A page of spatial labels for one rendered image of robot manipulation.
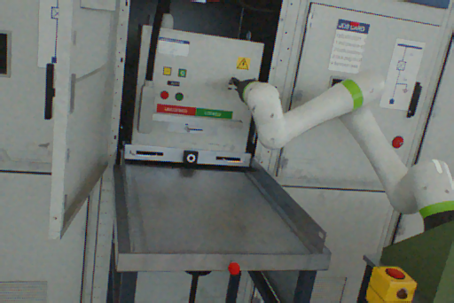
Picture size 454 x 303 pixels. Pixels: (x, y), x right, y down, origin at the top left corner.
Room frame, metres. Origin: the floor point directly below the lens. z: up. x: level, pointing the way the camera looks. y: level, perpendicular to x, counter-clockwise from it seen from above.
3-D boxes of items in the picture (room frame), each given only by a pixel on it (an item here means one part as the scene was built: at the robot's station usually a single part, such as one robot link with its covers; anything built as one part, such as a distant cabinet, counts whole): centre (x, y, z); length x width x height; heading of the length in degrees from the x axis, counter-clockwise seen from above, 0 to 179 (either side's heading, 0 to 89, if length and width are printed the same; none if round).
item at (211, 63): (1.79, 0.16, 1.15); 0.48 x 0.01 x 0.48; 108
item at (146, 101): (1.67, 0.34, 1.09); 0.08 x 0.05 x 0.17; 18
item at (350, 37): (1.91, -0.42, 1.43); 0.15 x 0.01 x 0.21; 108
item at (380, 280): (1.04, -0.48, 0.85); 0.08 x 0.08 x 0.10; 18
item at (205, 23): (2.13, 0.27, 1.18); 0.78 x 0.69 x 0.79; 18
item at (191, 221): (1.43, 0.05, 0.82); 0.68 x 0.62 x 0.06; 18
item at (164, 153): (1.81, 0.17, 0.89); 0.54 x 0.05 x 0.06; 108
